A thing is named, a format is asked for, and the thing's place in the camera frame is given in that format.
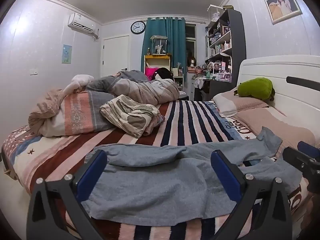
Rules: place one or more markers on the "white bed headboard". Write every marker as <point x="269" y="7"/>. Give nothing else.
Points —
<point x="289" y="74"/>

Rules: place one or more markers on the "white air conditioner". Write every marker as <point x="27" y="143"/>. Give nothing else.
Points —
<point x="84" y="25"/>

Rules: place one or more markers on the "green plush toy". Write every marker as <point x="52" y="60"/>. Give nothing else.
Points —
<point x="260" y="88"/>

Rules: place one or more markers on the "small blue wall poster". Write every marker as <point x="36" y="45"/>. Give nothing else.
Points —
<point x="66" y="54"/>

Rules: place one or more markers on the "framed wall photo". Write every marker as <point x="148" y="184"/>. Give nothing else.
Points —
<point x="281" y="10"/>

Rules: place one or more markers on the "round wall clock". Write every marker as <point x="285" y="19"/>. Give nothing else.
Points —
<point x="138" y="27"/>

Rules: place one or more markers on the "beige grey patterned folded sheet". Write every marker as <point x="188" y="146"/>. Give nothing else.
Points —
<point x="136" y="119"/>

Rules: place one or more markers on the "striped plush bed blanket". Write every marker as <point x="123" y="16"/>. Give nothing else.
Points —
<point x="27" y="157"/>

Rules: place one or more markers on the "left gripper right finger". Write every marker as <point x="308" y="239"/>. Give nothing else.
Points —
<point x="273" y="219"/>

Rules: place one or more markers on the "dark bookshelf with items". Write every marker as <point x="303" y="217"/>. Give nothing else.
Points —
<point x="226" y="49"/>

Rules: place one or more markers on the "pink ribbed bed cover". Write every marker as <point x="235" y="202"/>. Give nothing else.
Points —
<point x="290" y="130"/>

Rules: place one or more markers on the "grey beige plaid comforter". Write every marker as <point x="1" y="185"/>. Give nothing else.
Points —
<point x="137" y="86"/>

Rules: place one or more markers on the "pink ribbed pillow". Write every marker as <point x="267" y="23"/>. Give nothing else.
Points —
<point x="229" y="104"/>

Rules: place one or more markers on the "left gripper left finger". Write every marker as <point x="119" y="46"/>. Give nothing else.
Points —
<point x="44" y="220"/>

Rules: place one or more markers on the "white door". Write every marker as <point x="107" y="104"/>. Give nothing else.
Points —
<point x="115" y="55"/>

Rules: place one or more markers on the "yellow shelf cabinet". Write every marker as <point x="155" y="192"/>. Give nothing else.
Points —
<point x="154" y="62"/>

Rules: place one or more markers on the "grey-blue pants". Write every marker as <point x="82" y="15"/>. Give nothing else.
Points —
<point x="163" y="186"/>

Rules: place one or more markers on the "glass display case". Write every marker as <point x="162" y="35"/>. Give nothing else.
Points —
<point x="159" y="44"/>

